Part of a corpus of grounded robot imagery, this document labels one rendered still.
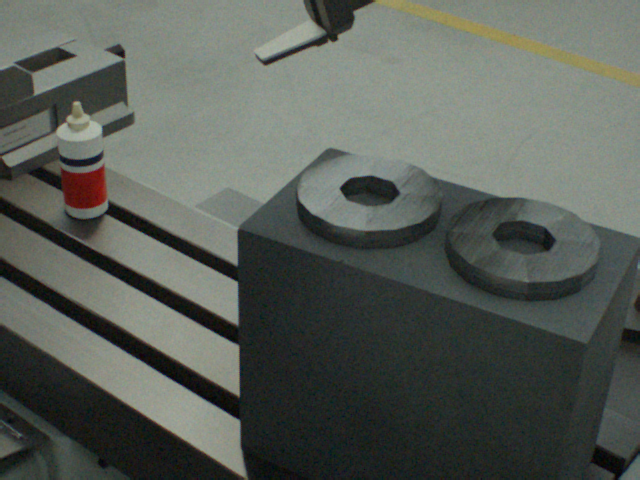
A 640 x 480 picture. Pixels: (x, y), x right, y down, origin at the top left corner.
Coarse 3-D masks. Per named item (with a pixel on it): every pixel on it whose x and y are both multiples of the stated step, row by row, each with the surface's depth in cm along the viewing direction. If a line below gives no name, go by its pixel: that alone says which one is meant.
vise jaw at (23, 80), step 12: (0, 60) 103; (0, 72) 102; (12, 72) 103; (24, 72) 104; (0, 84) 102; (12, 84) 103; (24, 84) 104; (0, 96) 103; (12, 96) 104; (24, 96) 105
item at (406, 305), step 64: (320, 192) 67; (384, 192) 69; (448, 192) 70; (256, 256) 66; (320, 256) 64; (384, 256) 64; (448, 256) 64; (512, 256) 62; (576, 256) 62; (256, 320) 69; (320, 320) 67; (384, 320) 64; (448, 320) 62; (512, 320) 60; (576, 320) 59; (256, 384) 72; (320, 384) 69; (384, 384) 67; (448, 384) 64; (512, 384) 62; (576, 384) 60; (256, 448) 75; (320, 448) 72; (384, 448) 69; (448, 448) 67; (512, 448) 64; (576, 448) 67
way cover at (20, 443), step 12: (0, 408) 90; (0, 420) 88; (12, 420) 89; (24, 420) 89; (0, 432) 87; (12, 432) 87; (24, 432) 87; (36, 432) 88; (0, 444) 85; (12, 444) 86; (24, 444) 86; (36, 444) 87; (0, 456) 84
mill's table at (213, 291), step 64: (0, 192) 104; (128, 192) 105; (0, 256) 95; (64, 256) 96; (128, 256) 96; (192, 256) 100; (0, 320) 88; (64, 320) 88; (128, 320) 88; (192, 320) 93; (0, 384) 92; (64, 384) 85; (128, 384) 82; (192, 384) 85; (128, 448) 83; (192, 448) 77
